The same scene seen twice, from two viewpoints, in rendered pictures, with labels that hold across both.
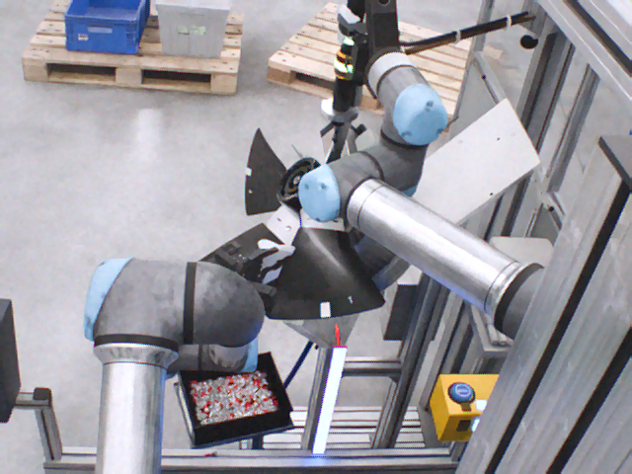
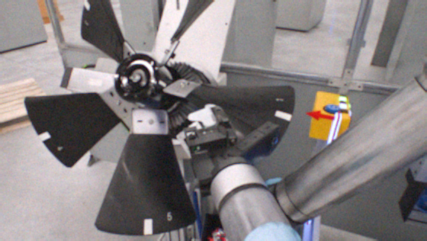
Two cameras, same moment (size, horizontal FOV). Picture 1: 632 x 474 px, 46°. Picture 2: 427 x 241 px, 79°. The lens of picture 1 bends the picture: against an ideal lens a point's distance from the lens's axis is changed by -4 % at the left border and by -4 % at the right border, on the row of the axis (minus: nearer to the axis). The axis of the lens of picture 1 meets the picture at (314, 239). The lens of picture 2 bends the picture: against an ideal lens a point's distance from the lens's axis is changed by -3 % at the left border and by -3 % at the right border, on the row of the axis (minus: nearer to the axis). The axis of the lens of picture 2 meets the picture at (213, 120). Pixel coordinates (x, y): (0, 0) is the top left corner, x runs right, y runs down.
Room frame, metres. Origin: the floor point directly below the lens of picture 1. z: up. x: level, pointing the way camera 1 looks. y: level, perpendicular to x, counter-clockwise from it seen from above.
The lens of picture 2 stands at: (0.88, 0.45, 1.46)
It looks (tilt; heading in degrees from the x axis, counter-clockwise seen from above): 32 degrees down; 302
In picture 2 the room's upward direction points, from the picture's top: straight up
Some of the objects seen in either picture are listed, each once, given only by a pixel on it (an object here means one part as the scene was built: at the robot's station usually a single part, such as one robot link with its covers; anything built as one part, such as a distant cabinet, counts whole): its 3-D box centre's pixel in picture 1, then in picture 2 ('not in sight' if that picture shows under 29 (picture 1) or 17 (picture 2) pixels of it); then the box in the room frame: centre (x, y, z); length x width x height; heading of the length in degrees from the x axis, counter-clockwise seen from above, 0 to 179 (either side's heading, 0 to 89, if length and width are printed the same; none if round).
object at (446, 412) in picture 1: (476, 409); (329, 117); (0.95, -0.37, 1.02); 0.16 x 0.10 x 0.11; 101
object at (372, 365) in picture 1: (367, 366); (187, 193); (1.43, -0.20, 0.56); 0.19 x 0.04 x 0.04; 101
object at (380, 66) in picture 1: (396, 78); not in sight; (1.07, -0.09, 1.64); 0.08 x 0.05 x 0.08; 111
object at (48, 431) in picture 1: (47, 425); not in sight; (0.80, 0.45, 0.96); 0.03 x 0.03 x 0.20; 11
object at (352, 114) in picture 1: (347, 88); not in sight; (1.26, -0.02, 1.50); 0.09 x 0.07 x 0.10; 136
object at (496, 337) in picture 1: (500, 322); not in sight; (1.36, -0.49, 0.87); 0.15 x 0.09 x 0.02; 11
